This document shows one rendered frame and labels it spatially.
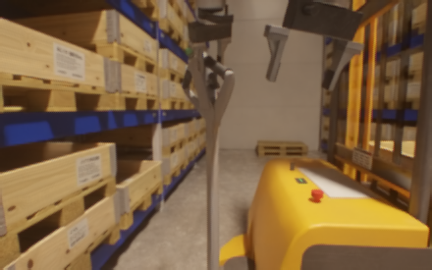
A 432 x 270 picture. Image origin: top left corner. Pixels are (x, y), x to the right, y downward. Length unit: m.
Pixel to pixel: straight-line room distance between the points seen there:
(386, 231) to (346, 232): 0.10
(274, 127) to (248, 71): 1.75
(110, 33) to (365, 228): 1.72
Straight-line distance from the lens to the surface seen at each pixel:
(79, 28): 1.94
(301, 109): 6.69
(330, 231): 0.69
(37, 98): 1.32
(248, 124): 6.50
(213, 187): 0.92
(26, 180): 1.16
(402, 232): 0.77
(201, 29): 0.71
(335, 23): 0.49
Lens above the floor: 1.19
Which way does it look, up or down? 7 degrees down
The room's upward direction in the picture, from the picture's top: straight up
